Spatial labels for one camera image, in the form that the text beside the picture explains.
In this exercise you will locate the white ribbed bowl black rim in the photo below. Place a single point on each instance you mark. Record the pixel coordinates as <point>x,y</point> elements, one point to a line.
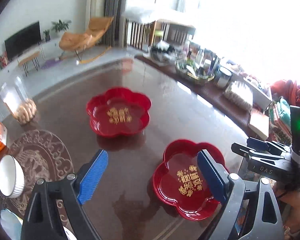
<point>12,180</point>

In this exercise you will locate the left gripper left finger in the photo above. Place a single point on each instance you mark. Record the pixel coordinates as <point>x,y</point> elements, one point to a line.
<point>42,219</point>

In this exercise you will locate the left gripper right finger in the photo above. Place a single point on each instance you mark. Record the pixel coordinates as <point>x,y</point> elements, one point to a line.
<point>249,210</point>

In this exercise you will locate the white lidded canister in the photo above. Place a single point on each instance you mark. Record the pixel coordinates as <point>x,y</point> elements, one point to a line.
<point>222,77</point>

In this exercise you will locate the green potted plant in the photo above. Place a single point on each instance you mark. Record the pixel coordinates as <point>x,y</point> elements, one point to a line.
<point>60,26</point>

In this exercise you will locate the orange rocking lounge chair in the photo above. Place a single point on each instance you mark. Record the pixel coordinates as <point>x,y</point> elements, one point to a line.
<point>79,43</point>

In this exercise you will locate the wooden crib with pillow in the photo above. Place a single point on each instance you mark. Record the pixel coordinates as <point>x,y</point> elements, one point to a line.
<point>143,26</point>

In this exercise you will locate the person's right hand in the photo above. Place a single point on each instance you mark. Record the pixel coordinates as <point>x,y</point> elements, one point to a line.
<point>291,198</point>

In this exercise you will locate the orange book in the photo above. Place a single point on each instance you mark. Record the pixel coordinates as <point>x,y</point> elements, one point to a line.
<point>259,123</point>

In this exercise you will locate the red flower plate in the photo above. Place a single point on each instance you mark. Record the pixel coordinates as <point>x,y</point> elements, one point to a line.
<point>178,181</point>
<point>118,111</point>

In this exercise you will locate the tray of eggs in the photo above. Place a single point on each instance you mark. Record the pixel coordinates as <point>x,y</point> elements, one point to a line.
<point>240,94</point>

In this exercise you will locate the black flat television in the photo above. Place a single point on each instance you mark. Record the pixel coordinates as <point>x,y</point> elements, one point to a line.
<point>16,44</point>

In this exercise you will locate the small wooden side table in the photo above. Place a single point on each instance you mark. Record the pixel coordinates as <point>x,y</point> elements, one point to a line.
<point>24,63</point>

